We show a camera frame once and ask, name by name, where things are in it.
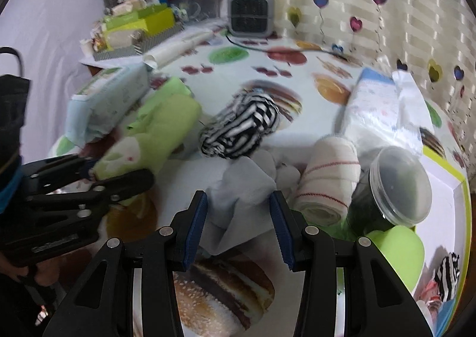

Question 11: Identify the pale bunny sock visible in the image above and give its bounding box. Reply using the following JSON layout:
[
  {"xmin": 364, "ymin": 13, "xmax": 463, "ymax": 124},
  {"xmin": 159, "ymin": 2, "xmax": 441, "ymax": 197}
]
[{"xmin": 206, "ymin": 147, "xmax": 301, "ymax": 258}]

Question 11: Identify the person's left hand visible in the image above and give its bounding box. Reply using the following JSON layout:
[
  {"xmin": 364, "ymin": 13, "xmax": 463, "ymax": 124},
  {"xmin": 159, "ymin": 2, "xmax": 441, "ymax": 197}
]
[{"xmin": 0, "ymin": 250, "xmax": 62, "ymax": 287}]

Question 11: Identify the clear candy bag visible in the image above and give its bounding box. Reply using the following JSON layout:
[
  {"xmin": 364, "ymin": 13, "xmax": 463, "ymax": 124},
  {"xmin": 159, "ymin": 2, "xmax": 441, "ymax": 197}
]
[{"xmin": 418, "ymin": 279, "xmax": 445, "ymax": 313}]

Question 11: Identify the green towel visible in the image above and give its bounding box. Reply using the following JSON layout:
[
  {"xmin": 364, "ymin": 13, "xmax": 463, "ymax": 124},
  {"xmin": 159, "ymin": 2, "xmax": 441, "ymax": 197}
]
[{"xmin": 92, "ymin": 93, "xmax": 204, "ymax": 207}]

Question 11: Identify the green cardboard box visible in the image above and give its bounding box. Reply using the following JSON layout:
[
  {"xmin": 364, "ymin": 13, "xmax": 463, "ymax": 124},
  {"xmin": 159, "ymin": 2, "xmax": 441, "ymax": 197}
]
[{"xmin": 101, "ymin": 5, "xmax": 176, "ymax": 40}]

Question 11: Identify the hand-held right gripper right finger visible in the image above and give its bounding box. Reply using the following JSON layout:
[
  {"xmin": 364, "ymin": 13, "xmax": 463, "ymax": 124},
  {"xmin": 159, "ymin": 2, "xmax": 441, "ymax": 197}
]
[{"xmin": 270, "ymin": 190, "xmax": 434, "ymax": 337}]

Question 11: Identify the rolled white paper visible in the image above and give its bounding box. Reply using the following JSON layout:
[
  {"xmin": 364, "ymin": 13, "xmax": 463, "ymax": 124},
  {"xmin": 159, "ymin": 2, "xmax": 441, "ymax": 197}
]
[{"xmin": 143, "ymin": 30, "xmax": 218, "ymax": 69}]

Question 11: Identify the wooden side table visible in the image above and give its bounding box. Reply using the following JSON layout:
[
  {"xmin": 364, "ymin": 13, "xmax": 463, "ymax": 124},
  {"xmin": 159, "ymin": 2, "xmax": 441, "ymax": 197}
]
[{"xmin": 80, "ymin": 58, "xmax": 112, "ymax": 79}]

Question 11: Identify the chevron patterned tray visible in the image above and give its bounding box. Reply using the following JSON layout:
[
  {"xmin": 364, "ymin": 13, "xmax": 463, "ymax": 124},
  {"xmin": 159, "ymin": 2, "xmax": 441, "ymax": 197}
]
[{"xmin": 91, "ymin": 21, "xmax": 185, "ymax": 62}]

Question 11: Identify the wet wipes pack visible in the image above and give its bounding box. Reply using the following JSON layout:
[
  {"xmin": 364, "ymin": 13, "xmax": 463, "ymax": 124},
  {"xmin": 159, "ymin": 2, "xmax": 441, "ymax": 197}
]
[{"xmin": 66, "ymin": 63, "xmax": 150, "ymax": 146}]

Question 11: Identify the white red-striped towel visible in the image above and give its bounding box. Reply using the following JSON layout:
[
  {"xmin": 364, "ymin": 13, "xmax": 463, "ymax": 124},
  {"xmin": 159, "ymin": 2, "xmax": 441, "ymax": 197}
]
[{"xmin": 293, "ymin": 136, "xmax": 362, "ymax": 227}]

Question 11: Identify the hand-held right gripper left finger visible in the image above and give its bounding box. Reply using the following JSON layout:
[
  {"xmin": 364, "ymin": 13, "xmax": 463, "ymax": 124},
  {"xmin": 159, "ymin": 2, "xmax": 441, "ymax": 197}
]
[{"xmin": 43, "ymin": 190, "xmax": 208, "ymax": 337}]

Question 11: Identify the black heater cable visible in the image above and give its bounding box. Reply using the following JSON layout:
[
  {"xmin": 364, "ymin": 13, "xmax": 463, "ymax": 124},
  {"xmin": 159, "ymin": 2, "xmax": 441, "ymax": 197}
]
[{"xmin": 225, "ymin": 30, "xmax": 358, "ymax": 62}]

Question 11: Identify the food print tablecloth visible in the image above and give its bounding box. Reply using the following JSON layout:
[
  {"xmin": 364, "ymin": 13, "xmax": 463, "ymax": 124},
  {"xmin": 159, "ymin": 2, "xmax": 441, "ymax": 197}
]
[{"xmin": 46, "ymin": 23, "xmax": 469, "ymax": 337}]

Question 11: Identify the green cream jar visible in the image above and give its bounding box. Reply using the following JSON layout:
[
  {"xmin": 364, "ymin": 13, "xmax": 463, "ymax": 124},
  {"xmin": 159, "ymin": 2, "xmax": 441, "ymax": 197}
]
[{"xmin": 335, "ymin": 227, "xmax": 425, "ymax": 295}]

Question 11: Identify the white box green rim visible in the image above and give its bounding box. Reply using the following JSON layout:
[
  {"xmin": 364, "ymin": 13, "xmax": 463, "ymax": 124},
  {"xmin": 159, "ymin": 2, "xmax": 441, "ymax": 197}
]
[{"xmin": 409, "ymin": 145, "xmax": 470, "ymax": 337}]

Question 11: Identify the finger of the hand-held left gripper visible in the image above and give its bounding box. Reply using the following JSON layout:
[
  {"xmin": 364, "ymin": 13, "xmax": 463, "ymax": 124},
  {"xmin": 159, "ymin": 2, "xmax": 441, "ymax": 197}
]
[
  {"xmin": 22, "ymin": 154, "xmax": 96, "ymax": 195},
  {"xmin": 28, "ymin": 168, "xmax": 155, "ymax": 221}
]

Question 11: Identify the white tissue pack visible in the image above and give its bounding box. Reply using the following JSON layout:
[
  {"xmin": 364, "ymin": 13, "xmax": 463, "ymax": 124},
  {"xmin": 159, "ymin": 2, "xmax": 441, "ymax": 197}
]
[{"xmin": 339, "ymin": 66, "xmax": 436, "ymax": 155}]

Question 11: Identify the grey desk heater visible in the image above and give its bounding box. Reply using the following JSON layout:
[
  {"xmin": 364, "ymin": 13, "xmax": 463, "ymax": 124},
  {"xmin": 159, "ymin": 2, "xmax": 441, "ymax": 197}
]
[{"xmin": 227, "ymin": 0, "xmax": 276, "ymax": 38}]

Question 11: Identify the black white striped sock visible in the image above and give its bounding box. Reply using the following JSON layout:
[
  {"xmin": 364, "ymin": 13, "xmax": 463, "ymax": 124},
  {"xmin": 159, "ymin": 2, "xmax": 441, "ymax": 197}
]
[
  {"xmin": 199, "ymin": 87, "xmax": 281, "ymax": 160},
  {"xmin": 433, "ymin": 253, "xmax": 462, "ymax": 302}
]

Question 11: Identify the dark jar clear lid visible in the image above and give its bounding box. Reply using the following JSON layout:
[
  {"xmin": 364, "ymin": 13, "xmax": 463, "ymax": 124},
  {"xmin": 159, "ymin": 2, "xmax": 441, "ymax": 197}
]
[{"xmin": 347, "ymin": 145, "xmax": 433, "ymax": 239}]

